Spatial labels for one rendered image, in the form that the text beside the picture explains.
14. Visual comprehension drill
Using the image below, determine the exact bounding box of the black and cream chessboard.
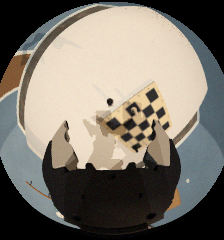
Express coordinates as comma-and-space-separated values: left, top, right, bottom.
99, 81, 173, 153

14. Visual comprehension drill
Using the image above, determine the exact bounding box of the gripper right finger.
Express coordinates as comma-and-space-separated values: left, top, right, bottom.
143, 119, 181, 200

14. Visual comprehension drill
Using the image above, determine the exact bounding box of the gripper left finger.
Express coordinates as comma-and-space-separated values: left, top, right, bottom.
42, 121, 79, 203

